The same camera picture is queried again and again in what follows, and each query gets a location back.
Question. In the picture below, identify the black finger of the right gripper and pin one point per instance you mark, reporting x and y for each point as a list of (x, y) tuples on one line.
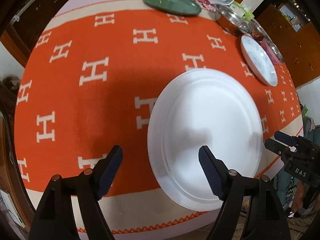
[(281, 148), (285, 138)]

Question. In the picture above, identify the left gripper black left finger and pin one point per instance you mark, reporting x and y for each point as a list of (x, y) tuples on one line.
[(91, 185)]

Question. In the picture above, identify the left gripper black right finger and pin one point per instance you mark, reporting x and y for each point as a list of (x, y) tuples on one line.
[(226, 185)]

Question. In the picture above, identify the blue patterned porcelain plate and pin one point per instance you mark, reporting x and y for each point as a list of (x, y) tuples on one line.
[(258, 61)]

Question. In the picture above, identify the large white plate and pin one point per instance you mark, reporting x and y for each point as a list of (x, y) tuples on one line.
[(202, 107)]

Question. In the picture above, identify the pink steel-lined bowl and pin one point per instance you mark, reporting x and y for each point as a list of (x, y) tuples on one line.
[(272, 51)]

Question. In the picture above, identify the small stainless steel bowl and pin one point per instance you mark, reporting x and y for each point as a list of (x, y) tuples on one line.
[(257, 30)]

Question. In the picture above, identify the large stainless steel bowl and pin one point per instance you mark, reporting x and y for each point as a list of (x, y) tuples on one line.
[(230, 21)]

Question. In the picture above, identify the green plate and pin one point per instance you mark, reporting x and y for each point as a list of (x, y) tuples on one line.
[(175, 7)]

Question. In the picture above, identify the person's right hand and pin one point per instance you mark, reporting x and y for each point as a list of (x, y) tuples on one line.
[(298, 199)]

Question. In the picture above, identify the wooden cabinet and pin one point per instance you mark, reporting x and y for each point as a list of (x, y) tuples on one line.
[(300, 49)]

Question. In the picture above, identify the orange H-pattern blanket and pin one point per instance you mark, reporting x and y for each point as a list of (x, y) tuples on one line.
[(91, 82)]

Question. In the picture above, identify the green tissue pack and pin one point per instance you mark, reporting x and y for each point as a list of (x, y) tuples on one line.
[(241, 11)]

